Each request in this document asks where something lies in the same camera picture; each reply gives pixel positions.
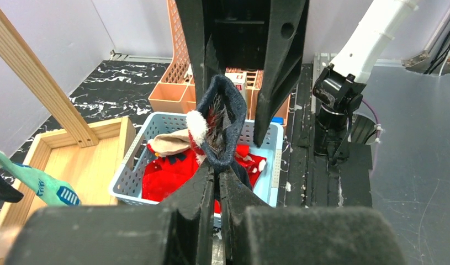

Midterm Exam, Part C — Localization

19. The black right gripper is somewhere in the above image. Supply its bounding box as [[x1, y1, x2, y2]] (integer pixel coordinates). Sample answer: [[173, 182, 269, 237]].
[[176, 0, 310, 147]]

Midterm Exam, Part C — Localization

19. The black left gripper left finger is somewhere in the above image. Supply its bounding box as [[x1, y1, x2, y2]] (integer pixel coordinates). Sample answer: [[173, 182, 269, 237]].
[[5, 162, 214, 264]]

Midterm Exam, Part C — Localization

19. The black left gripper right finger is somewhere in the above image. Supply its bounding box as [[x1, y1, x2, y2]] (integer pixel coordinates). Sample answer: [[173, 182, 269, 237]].
[[219, 169, 406, 264]]

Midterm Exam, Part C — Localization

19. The dark navy sock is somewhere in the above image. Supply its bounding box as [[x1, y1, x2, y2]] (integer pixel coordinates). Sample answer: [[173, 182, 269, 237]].
[[0, 175, 24, 203], [186, 75, 252, 189]]

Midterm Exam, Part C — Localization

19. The mint green patterned sock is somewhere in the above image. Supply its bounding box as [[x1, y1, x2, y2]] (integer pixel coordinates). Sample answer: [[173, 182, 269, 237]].
[[0, 151, 82, 206]]

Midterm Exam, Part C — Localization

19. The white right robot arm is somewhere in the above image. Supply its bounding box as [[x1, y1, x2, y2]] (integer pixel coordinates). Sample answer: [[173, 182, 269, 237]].
[[176, 1, 417, 146]]

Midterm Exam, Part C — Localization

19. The white cardboard box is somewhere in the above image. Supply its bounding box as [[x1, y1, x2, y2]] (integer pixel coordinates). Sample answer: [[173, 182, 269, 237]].
[[225, 72, 247, 103]]

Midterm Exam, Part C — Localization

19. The red sock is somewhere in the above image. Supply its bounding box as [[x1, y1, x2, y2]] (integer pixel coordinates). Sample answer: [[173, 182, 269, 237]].
[[141, 141, 267, 202]]

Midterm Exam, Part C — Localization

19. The blue capped bottle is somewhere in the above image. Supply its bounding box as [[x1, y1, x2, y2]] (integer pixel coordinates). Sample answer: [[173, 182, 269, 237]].
[[271, 116, 285, 125]]

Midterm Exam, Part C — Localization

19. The peach plastic desk organizer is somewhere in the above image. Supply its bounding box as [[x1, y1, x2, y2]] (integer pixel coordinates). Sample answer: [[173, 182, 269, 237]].
[[150, 1, 289, 120]]

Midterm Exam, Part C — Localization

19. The light blue perforated basket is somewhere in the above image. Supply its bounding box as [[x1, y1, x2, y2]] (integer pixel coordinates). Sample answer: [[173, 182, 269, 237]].
[[108, 112, 284, 207]]

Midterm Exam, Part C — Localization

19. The wooden drying rack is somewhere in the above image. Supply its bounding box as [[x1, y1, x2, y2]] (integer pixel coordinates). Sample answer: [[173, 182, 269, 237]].
[[0, 0, 137, 231]]

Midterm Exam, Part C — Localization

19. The grey metal rail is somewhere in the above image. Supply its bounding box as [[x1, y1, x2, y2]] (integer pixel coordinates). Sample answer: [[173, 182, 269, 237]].
[[109, 50, 172, 63]]

